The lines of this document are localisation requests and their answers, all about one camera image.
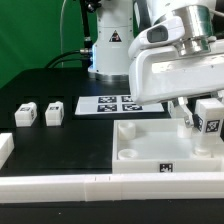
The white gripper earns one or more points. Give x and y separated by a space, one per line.
159 75

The white square tabletop tray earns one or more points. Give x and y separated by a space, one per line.
162 146

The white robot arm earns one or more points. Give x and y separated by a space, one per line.
184 24

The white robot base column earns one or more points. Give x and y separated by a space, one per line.
110 60

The white front fence bar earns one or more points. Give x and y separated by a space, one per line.
111 187

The white sheet with tags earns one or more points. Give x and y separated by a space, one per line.
93 105

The white left fence piece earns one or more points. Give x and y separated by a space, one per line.
6 147

